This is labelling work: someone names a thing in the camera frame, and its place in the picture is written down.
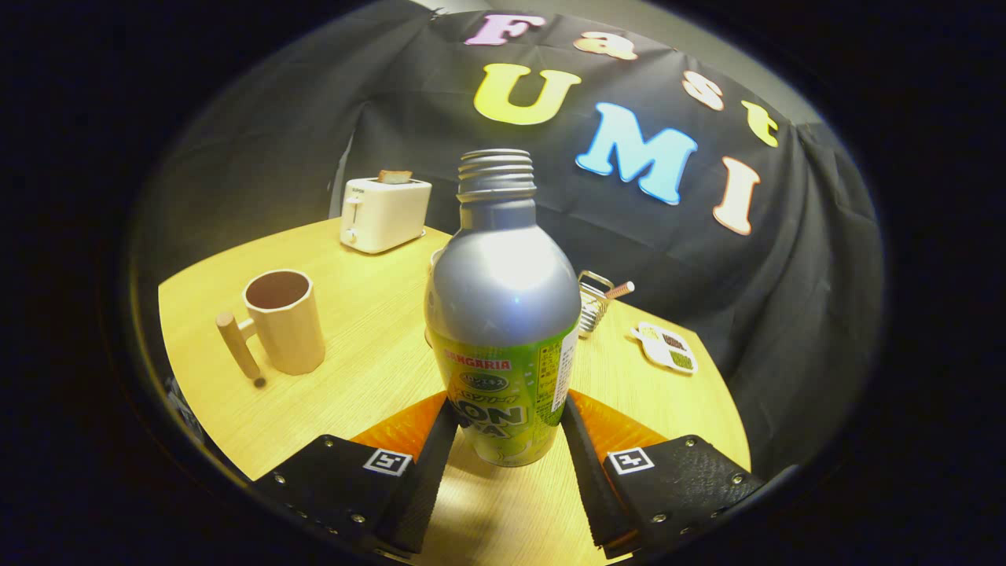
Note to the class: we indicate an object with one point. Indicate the white toaster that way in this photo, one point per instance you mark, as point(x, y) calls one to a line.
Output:
point(385, 216)

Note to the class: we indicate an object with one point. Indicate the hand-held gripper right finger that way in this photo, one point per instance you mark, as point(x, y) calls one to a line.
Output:
point(589, 487)

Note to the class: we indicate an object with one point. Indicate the white round plate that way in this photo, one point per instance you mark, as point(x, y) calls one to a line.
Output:
point(435, 256)

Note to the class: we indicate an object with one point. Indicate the red checked stick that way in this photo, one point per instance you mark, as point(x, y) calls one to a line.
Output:
point(621, 289)

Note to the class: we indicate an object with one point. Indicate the black backdrop cloth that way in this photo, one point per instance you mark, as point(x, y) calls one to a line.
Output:
point(668, 259)

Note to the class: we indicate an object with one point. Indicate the wooden table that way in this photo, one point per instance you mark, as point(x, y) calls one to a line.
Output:
point(369, 369)

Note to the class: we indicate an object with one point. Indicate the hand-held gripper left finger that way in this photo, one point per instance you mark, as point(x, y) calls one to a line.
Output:
point(428, 487)

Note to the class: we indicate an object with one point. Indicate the toast slice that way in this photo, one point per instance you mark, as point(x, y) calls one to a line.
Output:
point(394, 177)

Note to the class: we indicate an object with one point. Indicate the white divided condiment dish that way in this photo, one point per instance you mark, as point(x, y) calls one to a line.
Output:
point(664, 350)

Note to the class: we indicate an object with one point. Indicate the silver bottle with green label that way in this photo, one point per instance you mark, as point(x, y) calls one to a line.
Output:
point(503, 299)

